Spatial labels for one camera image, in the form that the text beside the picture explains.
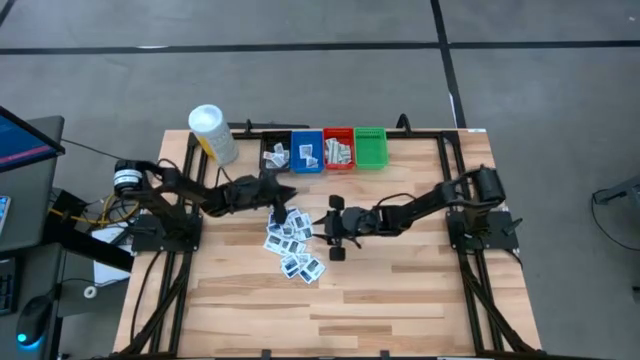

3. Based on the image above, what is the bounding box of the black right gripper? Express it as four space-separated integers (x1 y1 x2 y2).
313 194 362 262

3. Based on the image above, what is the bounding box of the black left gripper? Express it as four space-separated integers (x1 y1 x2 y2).
257 172 298 226

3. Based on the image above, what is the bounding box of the blue plastic bin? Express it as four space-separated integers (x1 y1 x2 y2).
290 129 326 175

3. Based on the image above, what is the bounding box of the black plastic bin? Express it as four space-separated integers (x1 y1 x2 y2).
258 130 293 174

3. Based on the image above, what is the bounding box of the red plastic bin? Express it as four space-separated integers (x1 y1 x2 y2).
322 127 357 171

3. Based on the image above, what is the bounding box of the green plastic bin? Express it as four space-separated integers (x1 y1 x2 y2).
353 127 390 170

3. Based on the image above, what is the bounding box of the white wipes canister yellow stripe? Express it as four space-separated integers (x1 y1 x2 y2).
187 103 240 166

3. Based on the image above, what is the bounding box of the white paper sheet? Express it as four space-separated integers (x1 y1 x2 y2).
92 224 132 286

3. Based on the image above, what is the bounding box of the laptop with blue screen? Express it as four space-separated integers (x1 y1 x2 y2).
0 115 66 254

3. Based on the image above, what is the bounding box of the monitor with blue screen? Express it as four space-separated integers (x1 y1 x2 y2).
0 104 67 174

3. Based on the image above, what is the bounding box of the black computer mouse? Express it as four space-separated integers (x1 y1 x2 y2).
14 294 54 347

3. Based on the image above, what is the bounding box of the grey floor stand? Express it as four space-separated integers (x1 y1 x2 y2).
592 174 640 206

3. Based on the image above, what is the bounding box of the black keyboard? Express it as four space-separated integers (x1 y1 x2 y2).
0 257 20 317

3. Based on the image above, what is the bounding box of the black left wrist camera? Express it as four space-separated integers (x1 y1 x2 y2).
249 175 275 200

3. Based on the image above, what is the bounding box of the black aluminium table frame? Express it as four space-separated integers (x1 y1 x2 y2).
112 119 539 360

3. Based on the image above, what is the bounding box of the black left camera cable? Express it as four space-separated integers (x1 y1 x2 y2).
217 164 266 187

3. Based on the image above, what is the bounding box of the black camera cable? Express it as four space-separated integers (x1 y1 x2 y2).
217 164 266 187
374 191 419 209

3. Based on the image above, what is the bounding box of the black right camera cable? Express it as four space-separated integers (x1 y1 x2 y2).
374 191 419 209

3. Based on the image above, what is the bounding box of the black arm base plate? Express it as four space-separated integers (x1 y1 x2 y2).
132 214 204 253
446 209 520 251

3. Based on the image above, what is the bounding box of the yellow cable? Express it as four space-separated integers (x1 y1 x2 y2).
49 192 141 227

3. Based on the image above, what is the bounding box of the thin black floor cable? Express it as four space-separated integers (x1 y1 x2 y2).
62 138 157 169
587 195 640 265

